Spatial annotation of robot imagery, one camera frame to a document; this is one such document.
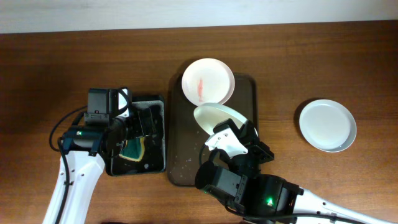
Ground brown plastic serving tray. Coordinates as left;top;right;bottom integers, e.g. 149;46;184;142
166;73;258;187

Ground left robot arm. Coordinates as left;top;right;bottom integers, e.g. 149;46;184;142
44;87;155;223

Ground black soapy water tray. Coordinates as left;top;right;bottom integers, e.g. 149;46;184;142
106;95;166;176

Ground white plate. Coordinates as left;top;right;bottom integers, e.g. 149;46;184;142
193;103;248;137
181;58;235;106
298;99;357;153

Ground green yellow sponge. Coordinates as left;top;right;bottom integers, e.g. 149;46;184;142
119;137;145;162

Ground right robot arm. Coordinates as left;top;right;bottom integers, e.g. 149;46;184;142
195;119;382;223

